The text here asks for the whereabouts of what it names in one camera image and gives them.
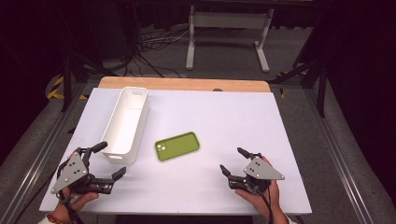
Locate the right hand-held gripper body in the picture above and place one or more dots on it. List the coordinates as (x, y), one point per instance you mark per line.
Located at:
(263, 170)

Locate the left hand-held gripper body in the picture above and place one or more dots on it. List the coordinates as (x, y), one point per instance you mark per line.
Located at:
(70, 171)

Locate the white plastic storage bin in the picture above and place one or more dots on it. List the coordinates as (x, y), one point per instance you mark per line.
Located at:
(124, 124)

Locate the green phone case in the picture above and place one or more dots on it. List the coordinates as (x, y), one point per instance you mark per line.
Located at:
(177, 146)

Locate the person's left hand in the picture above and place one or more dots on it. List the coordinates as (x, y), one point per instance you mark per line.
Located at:
(79, 200)

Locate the person's right hand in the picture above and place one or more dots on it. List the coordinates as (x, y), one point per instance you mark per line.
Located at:
(267, 202)

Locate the white table mat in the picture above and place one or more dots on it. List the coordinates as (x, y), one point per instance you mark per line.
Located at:
(218, 124)

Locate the dark table grommet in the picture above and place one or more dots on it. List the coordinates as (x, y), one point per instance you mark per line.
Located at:
(218, 90)

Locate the black tripod stand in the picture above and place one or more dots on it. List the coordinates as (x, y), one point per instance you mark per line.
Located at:
(320, 90)
(67, 81)

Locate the wooden table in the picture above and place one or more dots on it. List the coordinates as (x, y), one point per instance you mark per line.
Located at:
(186, 84)

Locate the grey metal stand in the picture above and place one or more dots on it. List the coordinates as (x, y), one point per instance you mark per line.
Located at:
(230, 20)

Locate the aluminium floor rail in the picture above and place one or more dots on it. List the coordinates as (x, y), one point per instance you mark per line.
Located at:
(40, 155)
(339, 155)

